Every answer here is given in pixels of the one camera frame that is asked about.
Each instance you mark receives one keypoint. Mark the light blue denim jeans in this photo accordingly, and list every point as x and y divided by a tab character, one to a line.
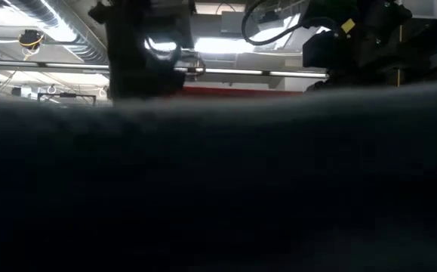
203	170

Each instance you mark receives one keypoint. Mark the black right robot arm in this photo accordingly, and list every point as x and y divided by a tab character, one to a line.
376	11

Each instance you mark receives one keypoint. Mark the red plastic laundry basket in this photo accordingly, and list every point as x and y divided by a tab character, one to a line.
240	91

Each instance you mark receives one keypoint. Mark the silver corrugated air duct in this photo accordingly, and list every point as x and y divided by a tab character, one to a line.
78	49

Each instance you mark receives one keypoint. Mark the long ceiling light rail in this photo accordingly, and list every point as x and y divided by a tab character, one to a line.
71	65

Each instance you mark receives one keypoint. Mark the black background stand frame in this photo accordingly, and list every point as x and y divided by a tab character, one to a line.
67	95

